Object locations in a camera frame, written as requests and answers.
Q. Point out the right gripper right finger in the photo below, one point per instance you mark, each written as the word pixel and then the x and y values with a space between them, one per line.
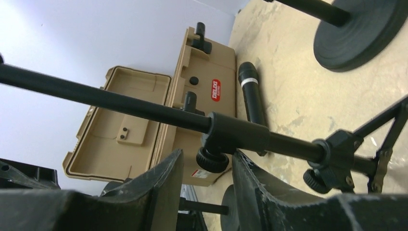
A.
pixel 266 203

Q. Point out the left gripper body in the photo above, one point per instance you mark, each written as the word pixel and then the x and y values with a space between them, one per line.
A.
pixel 17 175

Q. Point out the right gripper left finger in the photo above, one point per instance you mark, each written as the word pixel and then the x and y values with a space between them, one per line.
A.
pixel 148 202

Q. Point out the black shock-mount round stand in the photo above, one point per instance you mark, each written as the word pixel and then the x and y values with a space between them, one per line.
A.
pixel 227 210

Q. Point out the black tripod shock-mount stand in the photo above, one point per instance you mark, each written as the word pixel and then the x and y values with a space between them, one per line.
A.
pixel 331 160

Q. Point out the tall black mic stand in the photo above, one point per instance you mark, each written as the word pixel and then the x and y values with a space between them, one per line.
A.
pixel 352 32

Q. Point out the tan plastic toolbox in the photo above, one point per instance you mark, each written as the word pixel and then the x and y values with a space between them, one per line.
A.
pixel 113 146

